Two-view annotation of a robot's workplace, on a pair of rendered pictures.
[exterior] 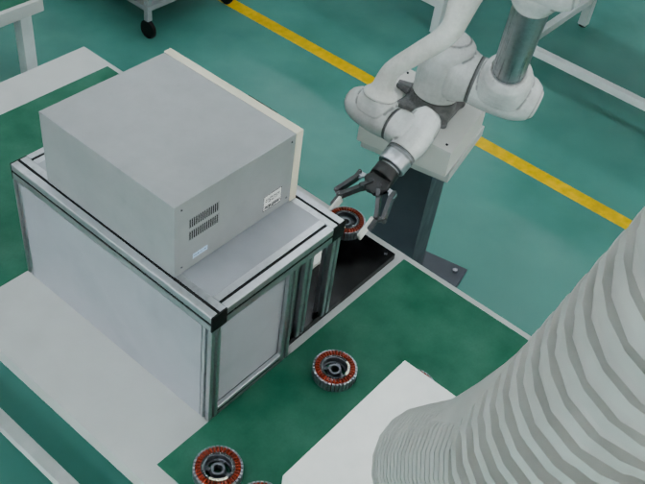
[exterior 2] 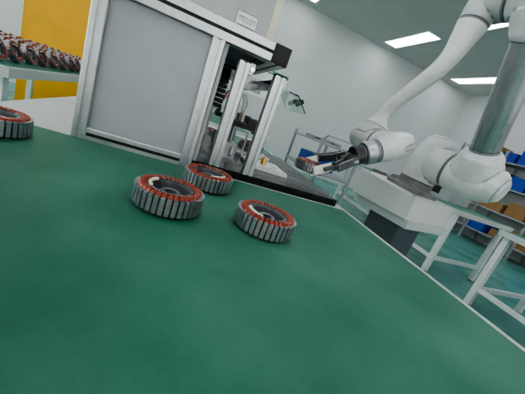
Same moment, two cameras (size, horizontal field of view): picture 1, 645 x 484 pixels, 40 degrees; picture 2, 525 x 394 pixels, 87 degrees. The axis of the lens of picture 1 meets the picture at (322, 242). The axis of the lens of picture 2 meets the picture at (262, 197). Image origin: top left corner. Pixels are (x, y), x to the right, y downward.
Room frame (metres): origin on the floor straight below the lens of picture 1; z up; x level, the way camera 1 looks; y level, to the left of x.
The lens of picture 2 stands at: (0.97, -0.54, 0.94)
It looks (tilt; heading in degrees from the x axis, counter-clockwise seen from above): 15 degrees down; 35
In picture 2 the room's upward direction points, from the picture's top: 20 degrees clockwise
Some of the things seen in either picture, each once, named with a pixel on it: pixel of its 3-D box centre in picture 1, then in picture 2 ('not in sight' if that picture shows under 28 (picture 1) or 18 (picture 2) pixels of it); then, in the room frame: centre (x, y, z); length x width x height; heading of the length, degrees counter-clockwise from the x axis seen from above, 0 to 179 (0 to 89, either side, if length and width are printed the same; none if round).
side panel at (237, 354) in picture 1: (248, 342); (149, 87); (1.33, 0.13, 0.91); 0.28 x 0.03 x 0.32; 146
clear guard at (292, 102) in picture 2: not in sight; (265, 92); (1.93, 0.31, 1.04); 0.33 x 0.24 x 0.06; 146
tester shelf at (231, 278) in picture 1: (177, 199); (198, 42); (1.58, 0.36, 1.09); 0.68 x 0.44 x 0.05; 56
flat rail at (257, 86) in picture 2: not in sight; (252, 86); (1.76, 0.23, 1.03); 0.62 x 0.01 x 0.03; 56
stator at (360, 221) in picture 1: (345, 223); (310, 166); (1.87, -0.06, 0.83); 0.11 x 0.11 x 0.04
